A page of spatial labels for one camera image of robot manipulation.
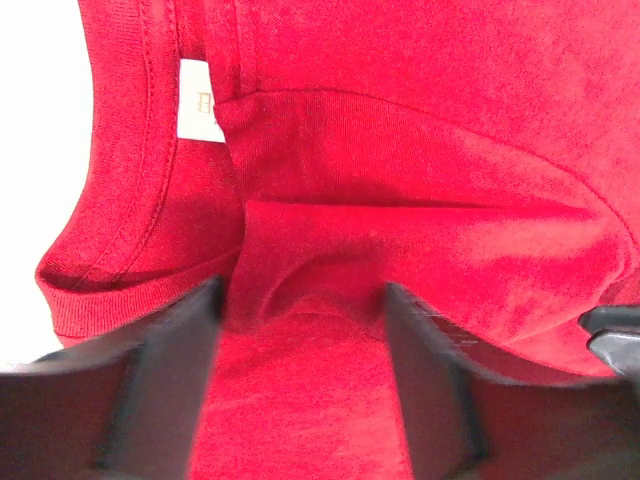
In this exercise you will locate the red t-shirt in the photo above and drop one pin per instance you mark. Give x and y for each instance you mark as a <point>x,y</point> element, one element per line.
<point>484,154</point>

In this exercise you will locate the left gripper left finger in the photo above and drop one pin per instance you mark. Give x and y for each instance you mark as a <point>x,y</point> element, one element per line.
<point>122,405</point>

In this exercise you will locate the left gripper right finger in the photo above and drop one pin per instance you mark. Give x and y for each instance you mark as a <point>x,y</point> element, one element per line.
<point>473,411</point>

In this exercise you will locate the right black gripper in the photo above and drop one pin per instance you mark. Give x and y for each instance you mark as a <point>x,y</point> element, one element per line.
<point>614,337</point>

